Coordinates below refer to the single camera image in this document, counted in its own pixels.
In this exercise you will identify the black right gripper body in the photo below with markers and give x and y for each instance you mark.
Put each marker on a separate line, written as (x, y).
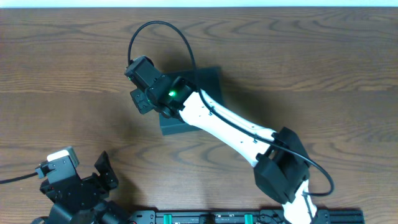
(147, 102)

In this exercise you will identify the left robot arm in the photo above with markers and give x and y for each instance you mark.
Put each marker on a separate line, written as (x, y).
(106, 212)

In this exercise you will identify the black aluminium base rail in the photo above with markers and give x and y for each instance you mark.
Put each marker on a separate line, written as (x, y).
(267, 216)

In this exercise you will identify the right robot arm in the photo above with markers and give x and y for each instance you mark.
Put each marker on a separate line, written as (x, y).
(279, 159)

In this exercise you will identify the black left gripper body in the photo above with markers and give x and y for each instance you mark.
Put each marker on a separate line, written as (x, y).
(94, 179)

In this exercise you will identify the black gift box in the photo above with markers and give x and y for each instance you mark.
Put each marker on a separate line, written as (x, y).
(210, 81)

